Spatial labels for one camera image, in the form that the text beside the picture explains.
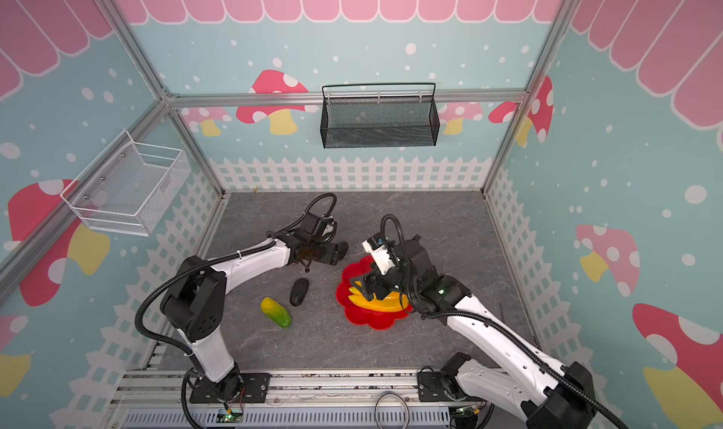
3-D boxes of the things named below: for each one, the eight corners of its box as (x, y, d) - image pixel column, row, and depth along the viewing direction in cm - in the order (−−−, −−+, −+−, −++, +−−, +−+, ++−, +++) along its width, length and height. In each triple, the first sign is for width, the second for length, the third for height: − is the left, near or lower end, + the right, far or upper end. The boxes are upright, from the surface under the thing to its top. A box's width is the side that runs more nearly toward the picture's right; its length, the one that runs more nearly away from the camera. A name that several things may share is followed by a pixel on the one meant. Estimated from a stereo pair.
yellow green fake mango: (260, 309, 90) (257, 304, 87) (270, 299, 92) (267, 294, 89) (285, 330, 86) (282, 326, 83) (295, 319, 88) (292, 315, 85)
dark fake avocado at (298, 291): (287, 303, 91) (285, 299, 88) (300, 280, 96) (298, 276, 94) (298, 307, 90) (296, 303, 88) (310, 283, 95) (308, 279, 93)
